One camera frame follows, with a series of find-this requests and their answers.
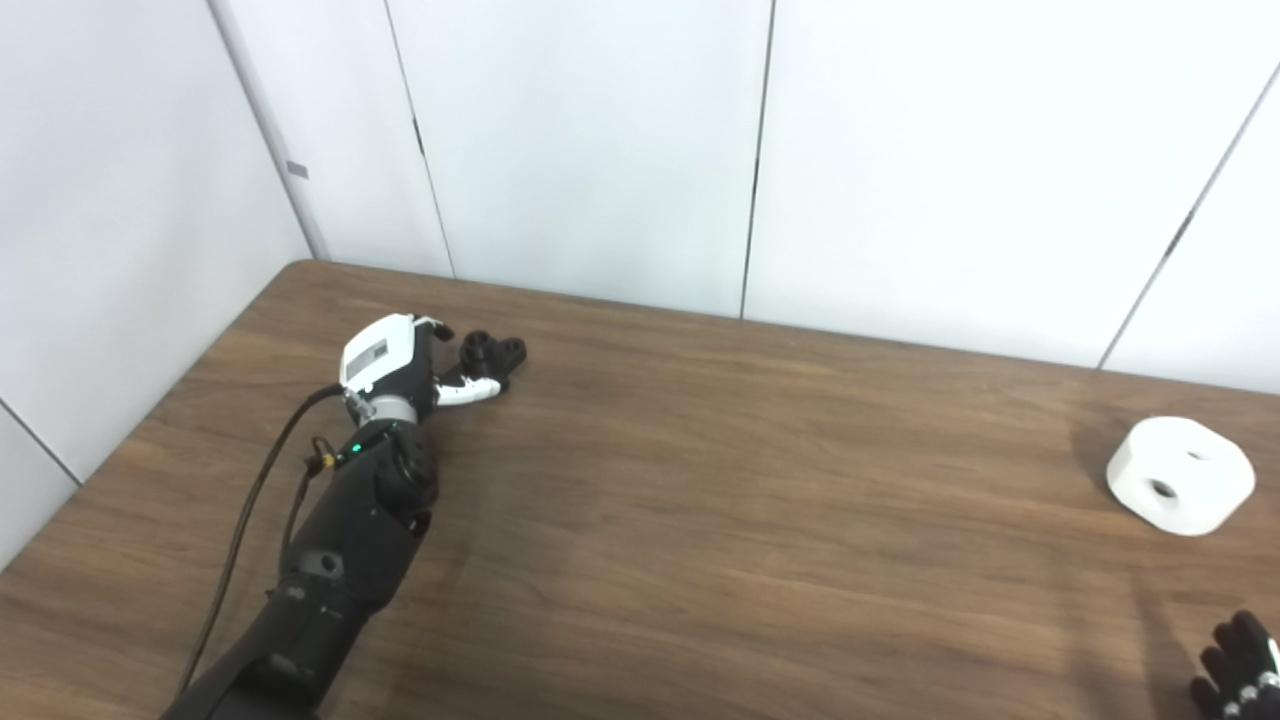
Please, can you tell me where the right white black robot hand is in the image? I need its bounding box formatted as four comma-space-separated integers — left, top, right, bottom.
1190, 610, 1280, 720

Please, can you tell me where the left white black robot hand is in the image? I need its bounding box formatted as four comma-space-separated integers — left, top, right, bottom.
340, 313, 501, 408

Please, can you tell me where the black flanged holder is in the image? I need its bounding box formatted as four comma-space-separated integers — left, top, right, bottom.
455, 330, 528, 396

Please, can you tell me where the round white piece with holes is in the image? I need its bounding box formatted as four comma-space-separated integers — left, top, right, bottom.
1106, 416, 1256, 537

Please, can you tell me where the thin yellow-tipped left arm wire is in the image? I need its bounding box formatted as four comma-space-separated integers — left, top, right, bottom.
280, 437, 337, 561

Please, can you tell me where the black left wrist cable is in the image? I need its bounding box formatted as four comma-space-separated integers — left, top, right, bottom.
178, 385, 347, 701

